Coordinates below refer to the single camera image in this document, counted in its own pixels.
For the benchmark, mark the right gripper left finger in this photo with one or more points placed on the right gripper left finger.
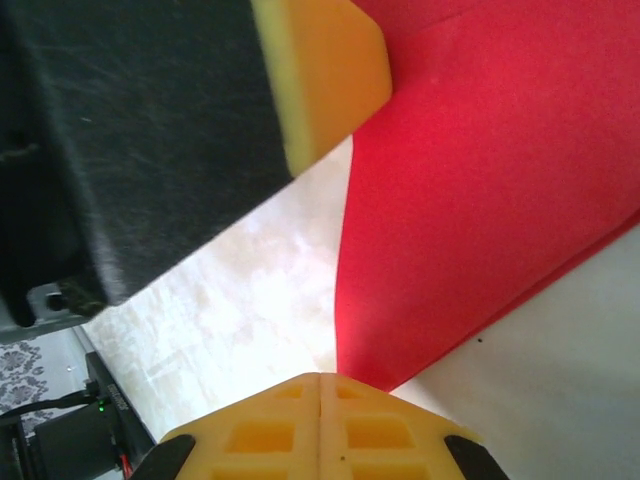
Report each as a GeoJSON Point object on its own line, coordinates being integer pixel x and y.
{"type": "Point", "coordinates": [260, 440]}

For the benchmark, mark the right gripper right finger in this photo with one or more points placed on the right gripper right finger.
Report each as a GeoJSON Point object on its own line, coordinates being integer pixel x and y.
{"type": "Point", "coordinates": [385, 440]}

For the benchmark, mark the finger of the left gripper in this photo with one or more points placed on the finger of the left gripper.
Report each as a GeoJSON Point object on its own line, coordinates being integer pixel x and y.
{"type": "Point", "coordinates": [150, 125]}

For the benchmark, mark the red paper sheet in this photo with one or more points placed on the red paper sheet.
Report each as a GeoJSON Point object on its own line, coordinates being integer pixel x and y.
{"type": "Point", "coordinates": [475, 200]}

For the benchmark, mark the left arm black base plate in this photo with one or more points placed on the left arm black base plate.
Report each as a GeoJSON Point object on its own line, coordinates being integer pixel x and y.
{"type": "Point", "coordinates": [117, 395]}

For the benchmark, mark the aluminium mounting rail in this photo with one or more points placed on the aluminium mounting rail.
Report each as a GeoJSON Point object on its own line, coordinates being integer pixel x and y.
{"type": "Point", "coordinates": [45, 320]}

